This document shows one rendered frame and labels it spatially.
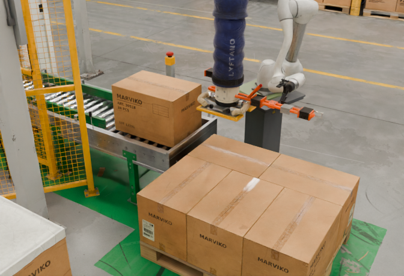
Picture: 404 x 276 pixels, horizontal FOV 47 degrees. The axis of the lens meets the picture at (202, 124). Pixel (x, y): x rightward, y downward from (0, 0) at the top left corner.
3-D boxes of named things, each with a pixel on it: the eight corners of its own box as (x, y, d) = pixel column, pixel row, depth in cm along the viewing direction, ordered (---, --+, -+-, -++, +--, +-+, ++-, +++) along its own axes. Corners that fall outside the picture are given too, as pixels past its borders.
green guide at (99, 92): (23, 75, 497) (21, 67, 493) (30, 72, 505) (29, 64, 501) (139, 109, 421) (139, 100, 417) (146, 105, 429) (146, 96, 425)
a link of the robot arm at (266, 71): (254, 81, 406) (255, 58, 395) (273, 79, 410) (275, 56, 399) (260, 89, 393) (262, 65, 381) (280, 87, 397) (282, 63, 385)
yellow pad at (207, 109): (196, 109, 336) (196, 103, 333) (203, 104, 343) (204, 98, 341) (236, 122, 319) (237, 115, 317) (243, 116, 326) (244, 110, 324)
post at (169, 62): (168, 153, 460) (164, 57, 414) (172, 150, 465) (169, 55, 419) (174, 155, 456) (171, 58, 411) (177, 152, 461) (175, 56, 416)
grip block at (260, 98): (249, 105, 320) (249, 97, 317) (255, 100, 327) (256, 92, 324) (260, 108, 316) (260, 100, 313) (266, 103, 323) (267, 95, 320)
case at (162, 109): (115, 129, 387) (110, 85, 369) (145, 112, 417) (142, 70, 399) (174, 148, 359) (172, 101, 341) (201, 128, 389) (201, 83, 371)
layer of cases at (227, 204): (139, 240, 325) (136, 193, 307) (213, 174, 400) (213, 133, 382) (300, 315, 268) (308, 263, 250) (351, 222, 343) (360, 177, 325)
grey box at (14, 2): (2, 40, 298) (-8, -7, 285) (8, 38, 302) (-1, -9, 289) (22, 46, 289) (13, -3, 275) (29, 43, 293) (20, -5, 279)
